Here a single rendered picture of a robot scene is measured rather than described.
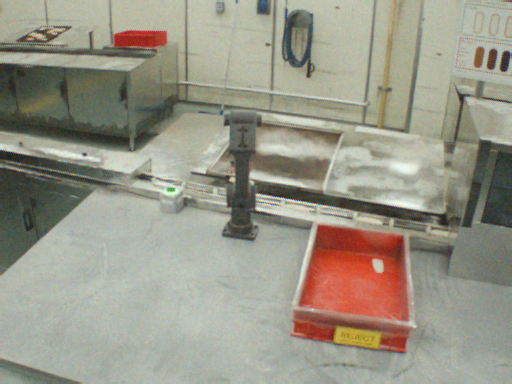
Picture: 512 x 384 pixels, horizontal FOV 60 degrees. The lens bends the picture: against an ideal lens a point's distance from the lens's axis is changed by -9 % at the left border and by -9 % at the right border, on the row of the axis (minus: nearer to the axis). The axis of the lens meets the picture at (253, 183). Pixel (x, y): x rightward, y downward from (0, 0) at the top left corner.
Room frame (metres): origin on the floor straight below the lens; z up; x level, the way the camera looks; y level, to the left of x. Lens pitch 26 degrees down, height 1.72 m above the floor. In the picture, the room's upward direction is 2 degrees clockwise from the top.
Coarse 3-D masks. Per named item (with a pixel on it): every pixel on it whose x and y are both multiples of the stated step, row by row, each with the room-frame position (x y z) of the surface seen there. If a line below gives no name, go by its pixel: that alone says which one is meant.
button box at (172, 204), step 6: (162, 192) 1.63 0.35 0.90; (180, 192) 1.64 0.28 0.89; (162, 198) 1.61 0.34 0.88; (168, 198) 1.60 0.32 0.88; (174, 198) 1.59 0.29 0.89; (180, 198) 1.63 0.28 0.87; (162, 204) 1.61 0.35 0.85; (168, 204) 1.60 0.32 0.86; (174, 204) 1.59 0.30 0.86; (180, 204) 1.63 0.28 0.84; (162, 210) 1.61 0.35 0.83; (168, 210) 1.60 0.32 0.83; (174, 210) 1.59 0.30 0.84
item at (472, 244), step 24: (480, 120) 1.41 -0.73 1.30; (504, 120) 1.43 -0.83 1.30; (456, 144) 1.71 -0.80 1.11; (480, 144) 1.23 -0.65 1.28; (504, 144) 1.21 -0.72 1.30; (456, 168) 1.58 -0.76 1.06; (480, 168) 1.69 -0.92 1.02; (456, 192) 1.45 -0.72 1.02; (480, 192) 1.22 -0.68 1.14; (456, 216) 1.33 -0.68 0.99; (480, 216) 1.21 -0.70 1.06; (456, 240) 1.23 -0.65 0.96; (480, 240) 1.21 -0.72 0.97; (504, 240) 1.19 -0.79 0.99; (456, 264) 1.23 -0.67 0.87; (480, 264) 1.20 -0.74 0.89; (504, 264) 1.18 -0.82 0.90
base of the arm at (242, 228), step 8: (232, 216) 1.46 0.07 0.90; (248, 216) 1.46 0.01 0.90; (232, 224) 1.45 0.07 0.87; (240, 224) 1.45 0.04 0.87; (248, 224) 1.46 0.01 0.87; (224, 232) 1.45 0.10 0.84; (232, 232) 1.45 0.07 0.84; (240, 232) 1.44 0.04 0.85; (248, 232) 1.45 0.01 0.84; (256, 232) 1.46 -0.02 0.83; (248, 240) 1.43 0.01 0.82
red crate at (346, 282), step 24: (336, 264) 1.29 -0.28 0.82; (360, 264) 1.29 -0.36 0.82; (384, 264) 1.29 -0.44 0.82; (312, 288) 1.16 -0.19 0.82; (336, 288) 1.16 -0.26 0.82; (360, 288) 1.16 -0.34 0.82; (384, 288) 1.16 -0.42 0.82; (360, 312) 1.05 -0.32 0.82; (384, 312) 1.05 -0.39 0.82; (312, 336) 0.94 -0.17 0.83
